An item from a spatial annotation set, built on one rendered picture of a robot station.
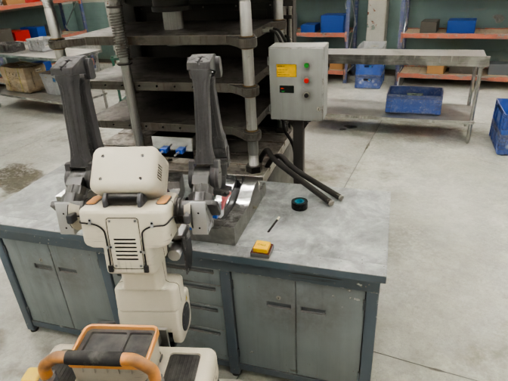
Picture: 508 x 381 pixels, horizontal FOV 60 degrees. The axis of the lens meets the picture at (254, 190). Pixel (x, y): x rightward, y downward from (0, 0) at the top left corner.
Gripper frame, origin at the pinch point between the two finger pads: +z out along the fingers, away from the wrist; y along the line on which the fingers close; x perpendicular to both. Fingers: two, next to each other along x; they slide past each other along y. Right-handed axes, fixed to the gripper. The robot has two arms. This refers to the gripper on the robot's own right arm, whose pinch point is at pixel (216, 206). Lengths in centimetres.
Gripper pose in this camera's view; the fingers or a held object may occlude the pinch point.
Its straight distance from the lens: 183.9
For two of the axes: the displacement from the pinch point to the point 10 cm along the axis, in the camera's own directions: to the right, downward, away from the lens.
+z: -1.1, 9.3, 3.6
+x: -2.8, 3.2, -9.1
